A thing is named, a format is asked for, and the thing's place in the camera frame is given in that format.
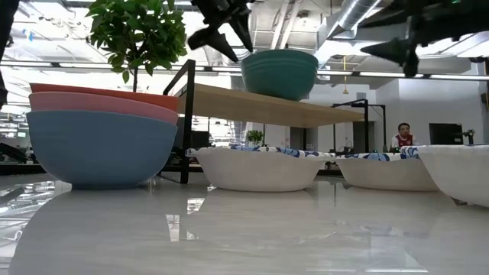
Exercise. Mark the small black device on stand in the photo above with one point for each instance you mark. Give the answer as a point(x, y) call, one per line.
point(469, 134)

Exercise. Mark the orange plastic bowl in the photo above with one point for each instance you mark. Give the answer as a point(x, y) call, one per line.
point(114, 93)

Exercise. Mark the teal plastic bowl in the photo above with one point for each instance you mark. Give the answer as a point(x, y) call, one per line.
point(279, 74)

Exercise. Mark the white paper bowl blue pattern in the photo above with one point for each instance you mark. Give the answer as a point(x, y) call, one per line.
point(260, 170)
point(386, 173)
point(462, 172)

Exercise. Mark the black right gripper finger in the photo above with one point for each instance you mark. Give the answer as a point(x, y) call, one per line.
point(411, 65)
point(389, 50)

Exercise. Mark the person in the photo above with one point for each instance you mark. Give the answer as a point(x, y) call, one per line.
point(403, 139)

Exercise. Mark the small green background plant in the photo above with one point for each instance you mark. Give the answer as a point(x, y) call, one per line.
point(255, 136)

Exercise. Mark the wooden shelf with black frame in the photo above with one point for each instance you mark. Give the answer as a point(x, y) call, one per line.
point(260, 109)

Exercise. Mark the blue plastic bowl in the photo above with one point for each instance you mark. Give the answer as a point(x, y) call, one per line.
point(99, 149)

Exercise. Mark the black metal background stand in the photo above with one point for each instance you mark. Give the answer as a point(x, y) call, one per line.
point(366, 122)

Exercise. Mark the potted green plant black pot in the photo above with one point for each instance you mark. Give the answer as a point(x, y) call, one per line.
point(137, 34)

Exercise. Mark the pink plastic bowl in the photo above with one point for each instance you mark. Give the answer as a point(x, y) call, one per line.
point(95, 103)

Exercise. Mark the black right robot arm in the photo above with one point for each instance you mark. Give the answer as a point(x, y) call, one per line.
point(420, 7)

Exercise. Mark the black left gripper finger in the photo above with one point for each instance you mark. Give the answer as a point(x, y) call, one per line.
point(214, 40)
point(243, 30)

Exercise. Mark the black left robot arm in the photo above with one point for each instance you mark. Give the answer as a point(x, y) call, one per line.
point(5, 26)

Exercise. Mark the silver ventilation duct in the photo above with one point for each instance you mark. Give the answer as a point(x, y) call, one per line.
point(355, 15)

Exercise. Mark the black computer monitor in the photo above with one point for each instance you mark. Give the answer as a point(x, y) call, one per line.
point(445, 133)

